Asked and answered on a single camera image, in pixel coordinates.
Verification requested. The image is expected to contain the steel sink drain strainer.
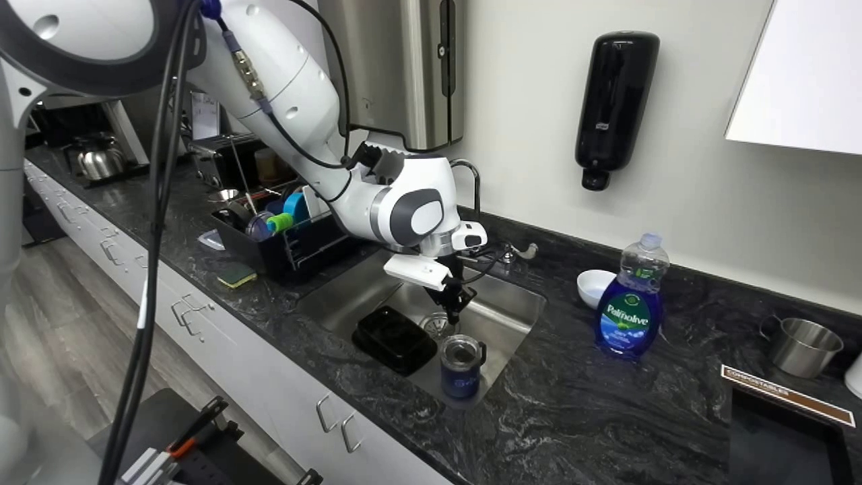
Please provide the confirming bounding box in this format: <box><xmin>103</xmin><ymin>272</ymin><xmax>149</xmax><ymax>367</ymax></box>
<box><xmin>421</xmin><ymin>307</ymin><xmax>452</xmax><ymax>340</ymax></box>

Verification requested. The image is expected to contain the small blue white packet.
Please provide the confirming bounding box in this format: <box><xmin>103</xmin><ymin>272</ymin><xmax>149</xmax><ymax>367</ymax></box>
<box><xmin>195</xmin><ymin>225</ymin><xmax>230</xmax><ymax>256</ymax></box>

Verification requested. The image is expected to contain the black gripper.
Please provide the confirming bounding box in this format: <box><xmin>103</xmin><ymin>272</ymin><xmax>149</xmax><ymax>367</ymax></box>
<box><xmin>439</xmin><ymin>256</ymin><xmax>480</xmax><ymax>327</ymax></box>

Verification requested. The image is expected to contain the black flat countertop appliance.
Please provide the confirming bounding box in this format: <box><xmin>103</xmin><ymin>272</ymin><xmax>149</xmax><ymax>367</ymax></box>
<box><xmin>719</xmin><ymin>360</ymin><xmax>862</xmax><ymax>485</ymax></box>

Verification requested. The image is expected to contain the chrome faucet side lever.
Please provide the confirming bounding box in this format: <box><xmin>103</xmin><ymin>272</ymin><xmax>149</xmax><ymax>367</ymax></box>
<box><xmin>487</xmin><ymin>234</ymin><xmax>544</xmax><ymax>270</ymax></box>

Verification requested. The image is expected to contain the black wall soap dispenser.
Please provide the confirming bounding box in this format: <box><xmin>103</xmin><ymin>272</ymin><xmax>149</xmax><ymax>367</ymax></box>
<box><xmin>573</xmin><ymin>28</ymin><xmax>664</xmax><ymax>194</ymax></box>

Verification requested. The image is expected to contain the steel kettle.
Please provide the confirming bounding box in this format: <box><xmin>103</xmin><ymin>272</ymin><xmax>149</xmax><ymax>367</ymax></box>
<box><xmin>66</xmin><ymin>132</ymin><xmax>129</xmax><ymax>183</ymax></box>

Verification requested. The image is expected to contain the black breadboard table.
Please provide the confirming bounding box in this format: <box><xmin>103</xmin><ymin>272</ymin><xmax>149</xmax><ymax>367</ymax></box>
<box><xmin>105</xmin><ymin>384</ymin><xmax>305</xmax><ymax>485</ymax></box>

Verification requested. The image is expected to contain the small white bowl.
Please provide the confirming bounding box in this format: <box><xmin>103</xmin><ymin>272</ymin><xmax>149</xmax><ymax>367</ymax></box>
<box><xmin>573</xmin><ymin>267</ymin><xmax>622</xmax><ymax>309</ymax></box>

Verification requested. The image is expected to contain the white upper cabinet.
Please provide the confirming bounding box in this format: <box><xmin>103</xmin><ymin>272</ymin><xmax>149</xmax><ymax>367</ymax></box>
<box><xmin>724</xmin><ymin>0</ymin><xmax>862</xmax><ymax>159</ymax></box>

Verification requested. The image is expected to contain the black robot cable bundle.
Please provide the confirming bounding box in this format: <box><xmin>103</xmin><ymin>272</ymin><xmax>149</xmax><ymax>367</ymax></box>
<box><xmin>91</xmin><ymin>0</ymin><xmax>381</xmax><ymax>485</ymax></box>

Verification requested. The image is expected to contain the white base cabinet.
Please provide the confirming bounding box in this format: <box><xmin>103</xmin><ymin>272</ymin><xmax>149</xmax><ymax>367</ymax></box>
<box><xmin>22</xmin><ymin>156</ymin><xmax>455</xmax><ymax>485</ymax></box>

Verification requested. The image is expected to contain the steel base cabinet handle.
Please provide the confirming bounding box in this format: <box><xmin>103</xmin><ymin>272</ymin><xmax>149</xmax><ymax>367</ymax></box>
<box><xmin>169</xmin><ymin>302</ymin><xmax>195</xmax><ymax>341</ymax></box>
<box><xmin>338</xmin><ymin>412</ymin><xmax>363</xmax><ymax>455</ymax></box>
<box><xmin>312</xmin><ymin>392</ymin><xmax>339</xmax><ymax>435</ymax></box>
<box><xmin>183</xmin><ymin>292</ymin><xmax>218</xmax><ymax>318</ymax></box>

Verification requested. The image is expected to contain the chrome sink faucet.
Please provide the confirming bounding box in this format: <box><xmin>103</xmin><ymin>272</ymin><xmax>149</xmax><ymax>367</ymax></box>
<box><xmin>449</xmin><ymin>156</ymin><xmax>484</xmax><ymax>214</ymax></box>

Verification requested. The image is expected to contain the black ribbed dish rack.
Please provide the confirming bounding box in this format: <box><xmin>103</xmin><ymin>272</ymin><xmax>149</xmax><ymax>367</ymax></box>
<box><xmin>210</xmin><ymin>178</ymin><xmax>381</xmax><ymax>288</ymax></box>

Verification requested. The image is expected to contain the black plastic food container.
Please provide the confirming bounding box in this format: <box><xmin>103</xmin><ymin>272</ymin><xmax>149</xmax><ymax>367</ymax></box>
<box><xmin>347</xmin><ymin>305</ymin><xmax>441</xmax><ymax>376</ymax></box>

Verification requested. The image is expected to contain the steel paper towel dispenser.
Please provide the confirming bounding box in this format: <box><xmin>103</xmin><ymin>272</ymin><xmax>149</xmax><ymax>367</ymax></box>
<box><xmin>315</xmin><ymin>0</ymin><xmax>468</xmax><ymax>154</ymax></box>

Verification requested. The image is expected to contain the stainless steel sink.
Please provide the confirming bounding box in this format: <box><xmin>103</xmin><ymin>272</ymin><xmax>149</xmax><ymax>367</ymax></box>
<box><xmin>301</xmin><ymin>239</ymin><xmax>549</xmax><ymax>412</ymax></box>

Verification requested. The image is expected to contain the blue dish soap bottle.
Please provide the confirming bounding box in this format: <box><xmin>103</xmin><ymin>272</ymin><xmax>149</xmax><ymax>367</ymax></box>
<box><xmin>594</xmin><ymin>228</ymin><xmax>674</xmax><ymax>360</ymax></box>

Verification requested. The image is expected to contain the stainless steel cup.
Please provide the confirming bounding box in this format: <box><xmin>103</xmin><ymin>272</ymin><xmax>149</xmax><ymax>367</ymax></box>
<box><xmin>767</xmin><ymin>311</ymin><xmax>849</xmax><ymax>380</ymax></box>

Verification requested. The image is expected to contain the blue bowl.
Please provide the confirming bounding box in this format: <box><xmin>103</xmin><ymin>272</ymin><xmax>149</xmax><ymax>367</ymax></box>
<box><xmin>280</xmin><ymin>189</ymin><xmax>312</xmax><ymax>228</ymax></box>

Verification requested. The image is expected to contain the dark blue steel thermos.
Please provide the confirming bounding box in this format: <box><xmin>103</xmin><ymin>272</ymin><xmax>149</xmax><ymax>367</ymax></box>
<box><xmin>436</xmin><ymin>330</ymin><xmax>490</xmax><ymax>404</ymax></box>

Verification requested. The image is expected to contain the yellow green sponge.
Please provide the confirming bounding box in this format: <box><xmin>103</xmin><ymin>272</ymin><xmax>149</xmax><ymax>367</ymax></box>
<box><xmin>214</xmin><ymin>259</ymin><xmax>261</xmax><ymax>292</ymax></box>

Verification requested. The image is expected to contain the black cable connector block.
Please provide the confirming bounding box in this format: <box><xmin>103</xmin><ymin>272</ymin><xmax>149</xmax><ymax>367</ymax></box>
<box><xmin>351</xmin><ymin>140</ymin><xmax>409</xmax><ymax>186</ymax></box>

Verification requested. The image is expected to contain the white round object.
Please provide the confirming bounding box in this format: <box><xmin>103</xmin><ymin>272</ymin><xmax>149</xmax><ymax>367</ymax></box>
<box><xmin>844</xmin><ymin>349</ymin><xmax>862</xmax><ymax>404</ymax></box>

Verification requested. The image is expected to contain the orange black pen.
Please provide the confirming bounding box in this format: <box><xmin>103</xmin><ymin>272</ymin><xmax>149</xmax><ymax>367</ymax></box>
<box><xmin>118</xmin><ymin>392</ymin><xmax>231</xmax><ymax>485</ymax></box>

